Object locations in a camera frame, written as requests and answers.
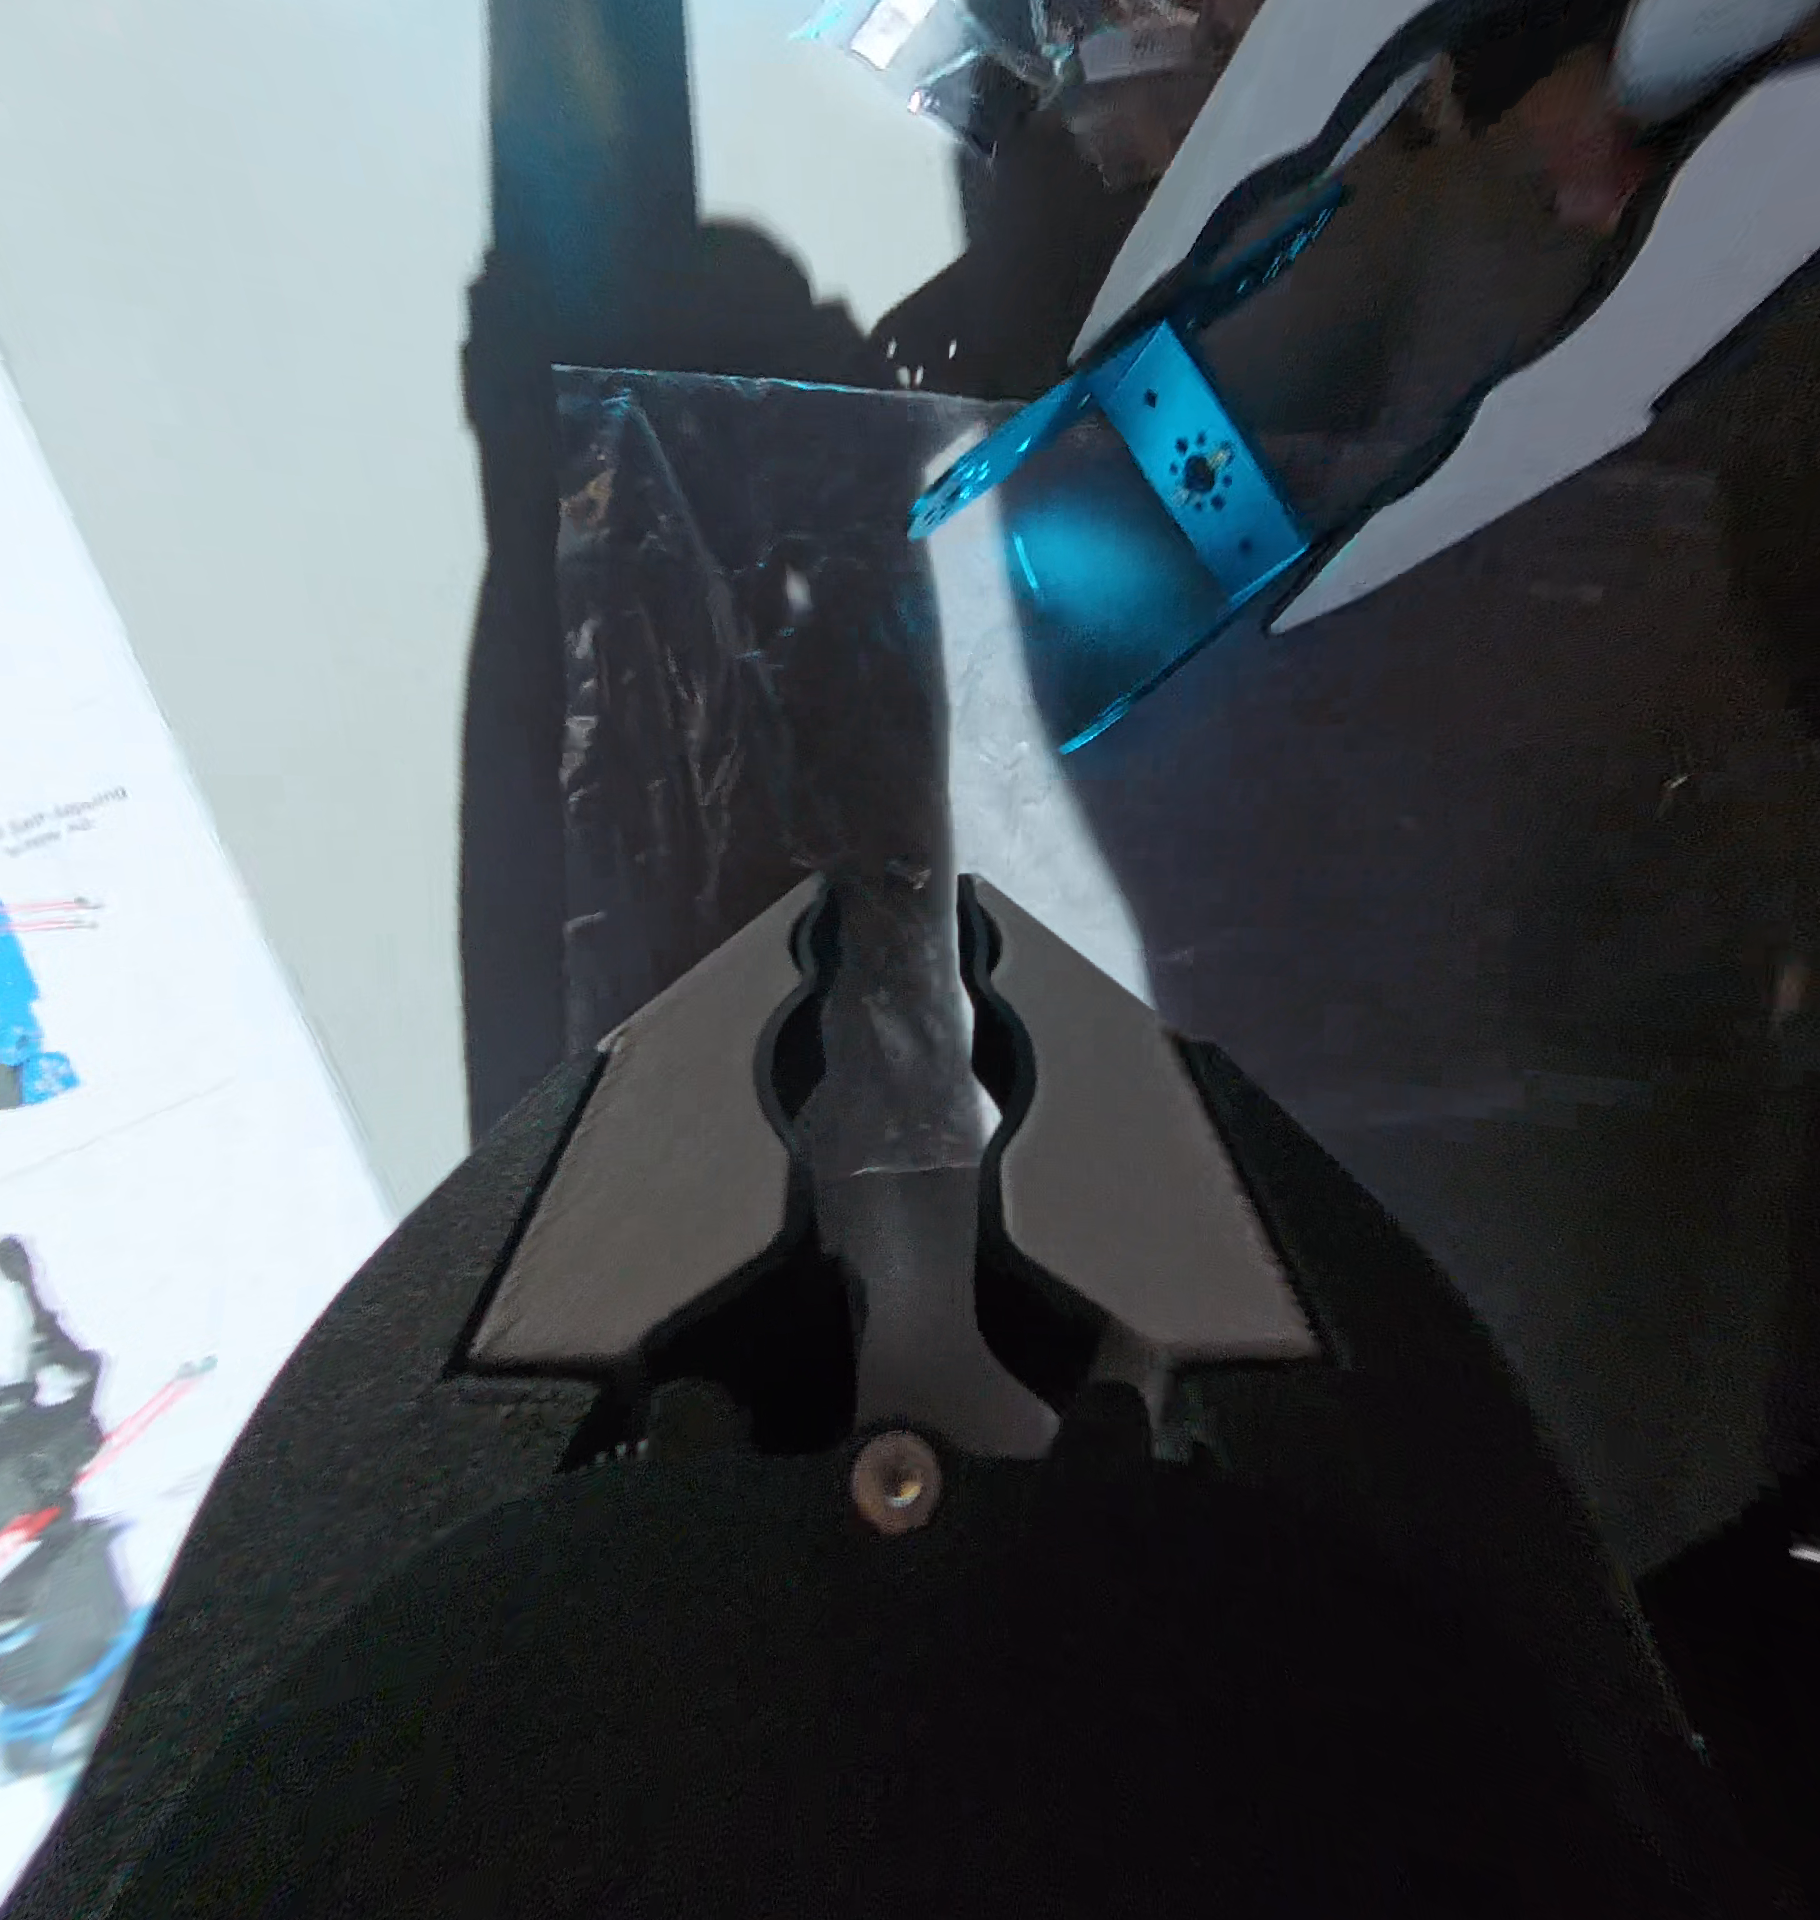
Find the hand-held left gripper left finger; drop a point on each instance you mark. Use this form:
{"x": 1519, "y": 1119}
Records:
{"x": 640, "y": 1186}

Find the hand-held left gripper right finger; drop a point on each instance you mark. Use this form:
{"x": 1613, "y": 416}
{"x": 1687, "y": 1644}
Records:
{"x": 1134, "y": 1186}

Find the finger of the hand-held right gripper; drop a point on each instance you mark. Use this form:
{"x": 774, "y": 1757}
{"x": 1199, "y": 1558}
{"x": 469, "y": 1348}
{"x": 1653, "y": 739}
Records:
{"x": 1723, "y": 269}
{"x": 1242, "y": 134}

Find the blue metal bracket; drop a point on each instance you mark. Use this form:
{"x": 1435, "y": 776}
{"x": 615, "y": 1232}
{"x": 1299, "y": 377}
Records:
{"x": 1254, "y": 527}

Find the grey desk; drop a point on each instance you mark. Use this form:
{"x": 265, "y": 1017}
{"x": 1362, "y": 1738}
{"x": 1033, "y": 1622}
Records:
{"x": 251, "y": 301}

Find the person's right hand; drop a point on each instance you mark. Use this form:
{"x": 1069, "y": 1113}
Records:
{"x": 1601, "y": 166}

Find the pile of small screw bags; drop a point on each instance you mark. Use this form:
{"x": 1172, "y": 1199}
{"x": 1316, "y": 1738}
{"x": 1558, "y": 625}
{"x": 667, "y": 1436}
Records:
{"x": 985, "y": 91}

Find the large clear plastic bag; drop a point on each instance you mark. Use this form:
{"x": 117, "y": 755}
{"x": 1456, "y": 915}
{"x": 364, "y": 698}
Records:
{"x": 700, "y": 674}

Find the white instruction sheet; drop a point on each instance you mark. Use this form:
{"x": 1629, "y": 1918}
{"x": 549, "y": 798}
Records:
{"x": 99, "y": 750}

